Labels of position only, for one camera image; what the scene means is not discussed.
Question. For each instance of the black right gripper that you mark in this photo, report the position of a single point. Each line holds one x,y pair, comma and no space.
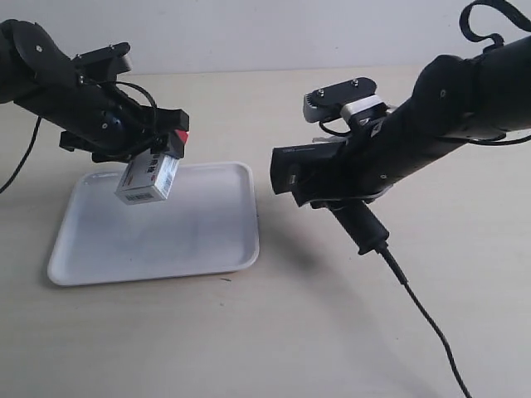
329,171

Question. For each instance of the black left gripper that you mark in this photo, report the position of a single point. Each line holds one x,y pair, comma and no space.
127,128

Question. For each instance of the white red medicine box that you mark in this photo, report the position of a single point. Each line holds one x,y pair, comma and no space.
149,176

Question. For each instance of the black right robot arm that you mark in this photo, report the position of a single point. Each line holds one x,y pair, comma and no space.
453,101

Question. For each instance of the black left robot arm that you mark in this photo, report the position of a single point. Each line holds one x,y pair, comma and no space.
82,96

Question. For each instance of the white plastic tray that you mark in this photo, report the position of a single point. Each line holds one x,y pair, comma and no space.
208,225

